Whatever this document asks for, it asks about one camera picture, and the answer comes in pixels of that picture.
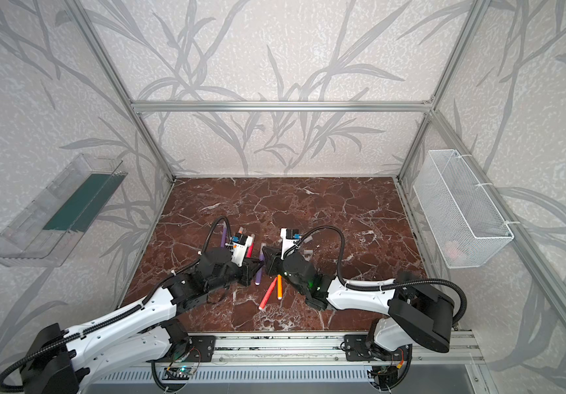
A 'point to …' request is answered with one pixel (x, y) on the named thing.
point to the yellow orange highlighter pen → (279, 286)
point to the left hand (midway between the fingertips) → (262, 262)
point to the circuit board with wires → (177, 373)
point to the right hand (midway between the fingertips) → (260, 250)
